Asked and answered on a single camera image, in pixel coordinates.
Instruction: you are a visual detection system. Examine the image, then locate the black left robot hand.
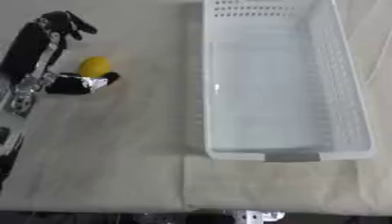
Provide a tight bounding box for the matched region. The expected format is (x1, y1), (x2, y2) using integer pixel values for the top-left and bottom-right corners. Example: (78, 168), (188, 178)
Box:
(0, 10), (123, 95)

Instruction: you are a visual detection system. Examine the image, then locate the yellow toy lemon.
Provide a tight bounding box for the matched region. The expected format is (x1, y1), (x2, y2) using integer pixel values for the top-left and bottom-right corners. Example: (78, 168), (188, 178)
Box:
(78, 56), (114, 79)

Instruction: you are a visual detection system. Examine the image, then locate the white perforated plastic basket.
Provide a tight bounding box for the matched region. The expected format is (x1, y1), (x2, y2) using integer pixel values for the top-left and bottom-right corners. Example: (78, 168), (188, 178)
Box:
(200, 0), (379, 163)

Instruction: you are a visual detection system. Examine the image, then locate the silver metal bracket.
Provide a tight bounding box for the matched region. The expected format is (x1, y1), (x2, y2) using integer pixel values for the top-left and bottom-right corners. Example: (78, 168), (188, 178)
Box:
(229, 209), (288, 224)

